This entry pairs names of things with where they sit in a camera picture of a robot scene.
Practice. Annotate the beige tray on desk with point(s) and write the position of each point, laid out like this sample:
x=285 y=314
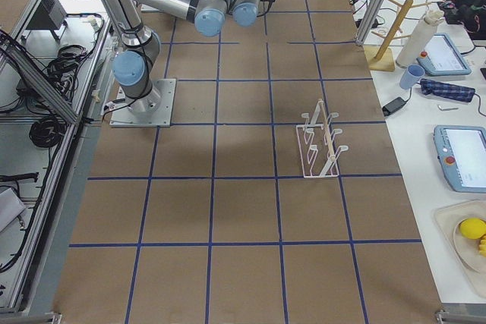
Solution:
x=470 y=251

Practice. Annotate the wooden mug tree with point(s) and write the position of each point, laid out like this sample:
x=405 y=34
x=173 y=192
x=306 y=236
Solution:
x=381 y=58

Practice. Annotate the lower teach pendant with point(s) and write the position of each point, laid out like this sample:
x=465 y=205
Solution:
x=461 y=154

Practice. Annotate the black power adapter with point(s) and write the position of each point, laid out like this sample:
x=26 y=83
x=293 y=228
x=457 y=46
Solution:
x=393 y=106

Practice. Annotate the blue cup on desk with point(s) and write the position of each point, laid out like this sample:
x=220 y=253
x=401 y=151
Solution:
x=412 y=74

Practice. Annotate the upper teach pendant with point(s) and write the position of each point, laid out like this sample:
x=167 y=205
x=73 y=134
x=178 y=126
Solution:
x=440 y=57

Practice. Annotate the white wire cup rack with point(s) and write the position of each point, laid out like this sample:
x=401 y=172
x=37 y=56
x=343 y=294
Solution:
x=316 y=143

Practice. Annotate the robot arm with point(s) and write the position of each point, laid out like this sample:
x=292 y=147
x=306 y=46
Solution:
x=132 y=67

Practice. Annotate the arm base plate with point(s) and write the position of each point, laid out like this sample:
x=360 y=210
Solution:
x=151 y=111

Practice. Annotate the plaid blue cloth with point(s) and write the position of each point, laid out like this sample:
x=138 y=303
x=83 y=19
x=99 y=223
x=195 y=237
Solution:
x=446 y=90

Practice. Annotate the yellow lemon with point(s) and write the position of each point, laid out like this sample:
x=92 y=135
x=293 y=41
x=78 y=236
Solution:
x=472 y=228

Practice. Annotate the teach pendant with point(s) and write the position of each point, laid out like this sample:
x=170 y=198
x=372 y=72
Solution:
x=440 y=57
x=461 y=154

